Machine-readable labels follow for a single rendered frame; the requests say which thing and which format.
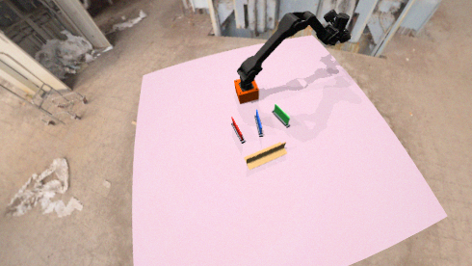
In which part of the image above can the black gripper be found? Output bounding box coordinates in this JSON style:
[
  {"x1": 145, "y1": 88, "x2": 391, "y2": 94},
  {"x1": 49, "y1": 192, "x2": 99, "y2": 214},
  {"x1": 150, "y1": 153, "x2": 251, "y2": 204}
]
[{"x1": 324, "y1": 10, "x2": 351, "y2": 43}]

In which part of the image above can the green board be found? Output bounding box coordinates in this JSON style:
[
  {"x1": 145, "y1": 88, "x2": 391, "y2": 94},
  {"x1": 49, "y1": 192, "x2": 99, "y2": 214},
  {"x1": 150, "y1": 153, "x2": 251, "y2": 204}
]
[{"x1": 274, "y1": 104, "x2": 290, "y2": 126}]

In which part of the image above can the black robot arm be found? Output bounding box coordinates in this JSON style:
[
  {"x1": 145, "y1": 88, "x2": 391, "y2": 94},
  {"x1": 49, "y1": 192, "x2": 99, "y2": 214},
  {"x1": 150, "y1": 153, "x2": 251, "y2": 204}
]
[{"x1": 237, "y1": 11, "x2": 350, "y2": 93}]

